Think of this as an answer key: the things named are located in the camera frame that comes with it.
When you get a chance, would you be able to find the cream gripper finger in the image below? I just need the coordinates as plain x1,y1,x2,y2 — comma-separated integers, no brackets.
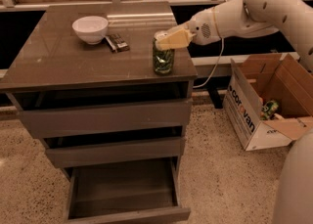
166,22,189,35
156,28,194,51

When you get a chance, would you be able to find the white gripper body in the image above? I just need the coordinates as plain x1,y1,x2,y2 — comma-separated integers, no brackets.
188,8,219,45

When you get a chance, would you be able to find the green soda can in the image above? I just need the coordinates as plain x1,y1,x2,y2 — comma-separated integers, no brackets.
153,30,175,74

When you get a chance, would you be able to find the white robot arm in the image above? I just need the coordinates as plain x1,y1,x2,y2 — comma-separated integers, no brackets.
156,0,313,224

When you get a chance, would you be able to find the top grey drawer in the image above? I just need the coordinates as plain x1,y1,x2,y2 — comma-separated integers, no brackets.
15,82,192,138

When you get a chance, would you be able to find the grey drawer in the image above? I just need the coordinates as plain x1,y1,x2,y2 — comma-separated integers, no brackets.
46,126,185,168
64,157,190,224
15,82,192,138

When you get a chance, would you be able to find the middle grey drawer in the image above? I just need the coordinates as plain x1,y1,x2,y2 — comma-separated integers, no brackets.
46,126,185,168

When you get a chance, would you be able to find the grey drawer cabinet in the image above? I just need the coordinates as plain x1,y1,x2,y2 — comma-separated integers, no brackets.
0,1,199,224

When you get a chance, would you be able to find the bottom grey drawer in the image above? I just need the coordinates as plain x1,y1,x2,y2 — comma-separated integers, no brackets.
64,157,190,224

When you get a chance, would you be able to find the dark snack bar packet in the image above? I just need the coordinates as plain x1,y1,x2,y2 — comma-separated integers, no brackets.
105,34,130,53

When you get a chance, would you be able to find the white bowl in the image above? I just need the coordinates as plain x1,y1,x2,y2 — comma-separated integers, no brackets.
72,16,109,45

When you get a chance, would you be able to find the cardboard box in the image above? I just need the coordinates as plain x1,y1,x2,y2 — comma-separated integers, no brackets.
224,54,313,151

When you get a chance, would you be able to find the green snack bag in box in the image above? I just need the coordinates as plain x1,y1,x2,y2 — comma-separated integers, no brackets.
260,100,279,120

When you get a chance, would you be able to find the white cable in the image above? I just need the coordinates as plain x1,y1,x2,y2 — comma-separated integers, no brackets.
193,36,226,90

